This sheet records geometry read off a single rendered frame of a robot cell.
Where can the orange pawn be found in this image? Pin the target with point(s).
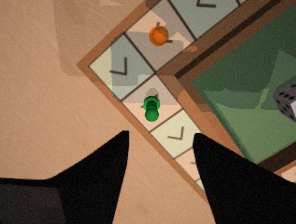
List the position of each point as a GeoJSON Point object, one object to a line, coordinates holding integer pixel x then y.
{"type": "Point", "coordinates": [158, 36]}

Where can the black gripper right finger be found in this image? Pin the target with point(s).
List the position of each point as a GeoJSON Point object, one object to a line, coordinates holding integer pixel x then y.
{"type": "Point", "coordinates": [238, 190]}

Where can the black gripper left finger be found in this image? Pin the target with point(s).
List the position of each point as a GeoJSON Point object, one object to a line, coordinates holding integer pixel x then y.
{"type": "Point", "coordinates": [86, 193]}

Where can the green pawn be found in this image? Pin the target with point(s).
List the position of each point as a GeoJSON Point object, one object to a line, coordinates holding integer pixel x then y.
{"type": "Point", "coordinates": [151, 105]}

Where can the white die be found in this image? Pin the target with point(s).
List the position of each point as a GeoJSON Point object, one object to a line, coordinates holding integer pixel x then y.
{"type": "Point", "coordinates": [285, 100]}

